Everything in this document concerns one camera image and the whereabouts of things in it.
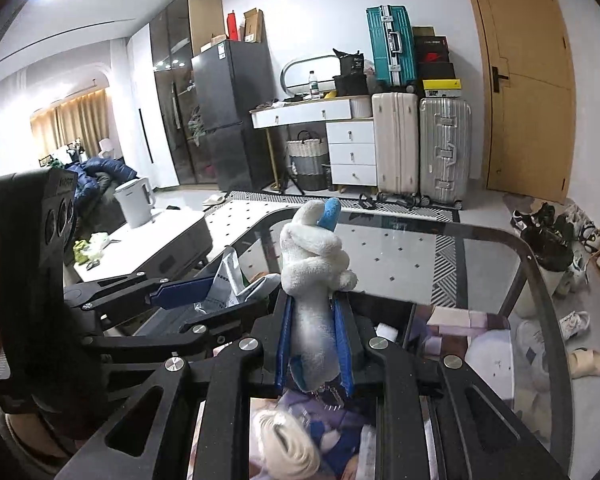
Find wicker basket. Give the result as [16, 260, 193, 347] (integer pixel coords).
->
[286, 131, 330, 192]

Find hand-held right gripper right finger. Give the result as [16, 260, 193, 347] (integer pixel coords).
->
[331, 294, 571, 480]

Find wooden door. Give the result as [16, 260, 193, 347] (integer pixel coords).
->
[459, 0, 579, 206]

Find pile of shoes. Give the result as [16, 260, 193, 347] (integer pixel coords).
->
[510, 202, 600, 311]

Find teal suitcase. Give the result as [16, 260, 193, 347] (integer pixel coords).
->
[366, 5, 417, 89]

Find dark glass cabinet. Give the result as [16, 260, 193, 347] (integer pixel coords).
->
[149, 0, 226, 187]

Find yellow and black shoe box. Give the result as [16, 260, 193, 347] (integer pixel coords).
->
[422, 78, 464, 100]

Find beige suitcase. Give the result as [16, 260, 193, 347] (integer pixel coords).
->
[371, 91, 422, 200]

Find black refrigerator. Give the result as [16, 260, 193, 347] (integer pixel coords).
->
[191, 39, 277, 192]

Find green crumpled bag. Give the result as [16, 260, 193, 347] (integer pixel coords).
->
[74, 232, 112, 267]

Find white sneaker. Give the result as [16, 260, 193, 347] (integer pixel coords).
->
[559, 310, 592, 344]

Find blue down jacket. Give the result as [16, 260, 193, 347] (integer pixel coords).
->
[62, 156, 139, 202]

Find black bag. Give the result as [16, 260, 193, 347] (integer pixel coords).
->
[331, 48, 370, 97]

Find black and red shoe box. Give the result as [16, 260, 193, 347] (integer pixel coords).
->
[412, 35, 452, 81]

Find silver foil packet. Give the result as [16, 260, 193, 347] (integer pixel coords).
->
[192, 245, 282, 317]

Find brown cardboard box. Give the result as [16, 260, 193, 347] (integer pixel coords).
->
[242, 7, 265, 44]

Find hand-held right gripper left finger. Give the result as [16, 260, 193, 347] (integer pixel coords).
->
[55, 292, 295, 480]

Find white coffee table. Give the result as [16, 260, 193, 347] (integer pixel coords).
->
[72, 207, 214, 287]

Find white ribbed canister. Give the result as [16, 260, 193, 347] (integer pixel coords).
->
[350, 96, 374, 120]

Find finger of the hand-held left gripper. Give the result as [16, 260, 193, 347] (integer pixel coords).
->
[80, 300, 273, 363]
[62, 271, 217, 317]

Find tan curtain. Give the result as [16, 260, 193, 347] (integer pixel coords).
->
[30, 91, 112, 159]

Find silver suitcase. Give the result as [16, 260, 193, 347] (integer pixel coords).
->
[419, 96, 474, 207]

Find black storage box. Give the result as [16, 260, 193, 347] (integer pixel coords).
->
[215, 282, 422, 480]

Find white and blue plush toy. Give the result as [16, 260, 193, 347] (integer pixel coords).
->
[278, 197, 359, 393]

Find oval mirror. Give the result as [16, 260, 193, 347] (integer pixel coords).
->
[280, 53, 344, 97]

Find white desk with drawers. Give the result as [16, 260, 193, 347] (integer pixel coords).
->
[250, 95, 379, 194]

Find beige slippers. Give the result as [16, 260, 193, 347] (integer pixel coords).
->
[567, 347, 600, 379]

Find white electric kettle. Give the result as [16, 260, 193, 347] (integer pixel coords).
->
[114, 176, 157, 229]

